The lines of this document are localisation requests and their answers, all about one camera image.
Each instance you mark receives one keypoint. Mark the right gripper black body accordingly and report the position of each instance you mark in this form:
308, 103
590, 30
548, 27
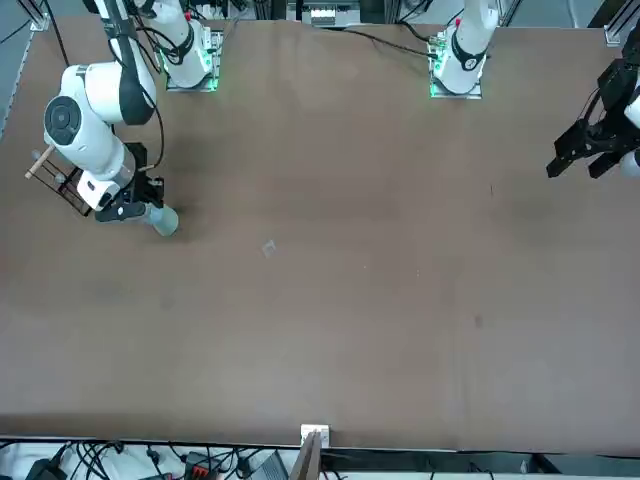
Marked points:
137, 187

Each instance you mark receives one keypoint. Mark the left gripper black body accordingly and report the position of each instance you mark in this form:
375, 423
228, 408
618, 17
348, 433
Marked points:
620, 82

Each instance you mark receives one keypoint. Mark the pale green plastic cup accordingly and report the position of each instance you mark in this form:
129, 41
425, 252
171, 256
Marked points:
167, 224

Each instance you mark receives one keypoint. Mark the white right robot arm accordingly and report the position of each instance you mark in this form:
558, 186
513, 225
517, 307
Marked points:
85, 115

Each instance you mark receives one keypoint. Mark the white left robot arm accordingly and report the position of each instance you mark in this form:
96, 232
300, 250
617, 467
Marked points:
467, 50

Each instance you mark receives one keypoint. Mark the aluminium corner profile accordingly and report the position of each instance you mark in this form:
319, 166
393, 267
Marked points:
614, 30
40, 20

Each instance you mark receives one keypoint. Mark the grey equipment box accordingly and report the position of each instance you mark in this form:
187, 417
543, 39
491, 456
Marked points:
325, 12

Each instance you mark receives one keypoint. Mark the orange black connector block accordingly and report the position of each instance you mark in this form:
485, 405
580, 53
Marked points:
200, 467

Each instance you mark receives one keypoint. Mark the long black power brick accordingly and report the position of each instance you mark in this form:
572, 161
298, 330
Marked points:
42, 467

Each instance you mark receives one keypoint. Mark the aluminium camera post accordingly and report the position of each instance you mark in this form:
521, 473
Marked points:
307, 460

